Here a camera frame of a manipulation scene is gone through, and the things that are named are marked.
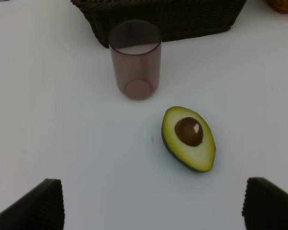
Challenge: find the translucent pink plastic cup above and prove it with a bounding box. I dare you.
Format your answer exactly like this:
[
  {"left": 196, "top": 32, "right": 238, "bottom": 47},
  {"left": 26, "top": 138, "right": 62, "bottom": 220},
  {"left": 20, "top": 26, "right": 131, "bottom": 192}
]
[{"left": 108, "top": 20, "right": 162, "bottom": 100}]

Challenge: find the orange wicker basket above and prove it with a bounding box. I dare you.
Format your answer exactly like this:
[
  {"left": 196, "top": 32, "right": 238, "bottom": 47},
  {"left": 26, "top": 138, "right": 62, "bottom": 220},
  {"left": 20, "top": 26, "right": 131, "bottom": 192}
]
[{"left": 266, "top": 0, "right": 288, "bottom": 14}]

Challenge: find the dark brown wicker basket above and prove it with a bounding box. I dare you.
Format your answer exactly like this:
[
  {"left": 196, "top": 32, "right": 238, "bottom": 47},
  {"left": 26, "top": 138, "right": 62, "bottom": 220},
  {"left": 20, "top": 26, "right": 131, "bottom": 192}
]
[{"left": 72, "top": 0, "right": 246, "bottom": 48}]

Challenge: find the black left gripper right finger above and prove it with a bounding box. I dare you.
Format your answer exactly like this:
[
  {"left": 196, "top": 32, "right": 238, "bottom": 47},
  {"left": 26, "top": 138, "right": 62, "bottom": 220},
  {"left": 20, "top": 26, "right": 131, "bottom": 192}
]
[{"left": 241, "top": 177, "right": 288, "bottom": 230}]

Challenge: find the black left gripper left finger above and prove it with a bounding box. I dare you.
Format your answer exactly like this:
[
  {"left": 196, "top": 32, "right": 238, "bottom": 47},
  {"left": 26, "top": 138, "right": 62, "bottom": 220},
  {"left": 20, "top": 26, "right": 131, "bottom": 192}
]
[{"left": 0, "top": 179, "right": 64, "bottom": 230}]

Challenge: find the halved avocado with pit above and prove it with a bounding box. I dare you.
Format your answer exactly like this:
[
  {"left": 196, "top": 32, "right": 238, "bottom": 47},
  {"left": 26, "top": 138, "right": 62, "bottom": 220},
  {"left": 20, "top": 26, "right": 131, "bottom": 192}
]
[{"left": 161, "top": 106, "right": 216, "bottom": 173}]

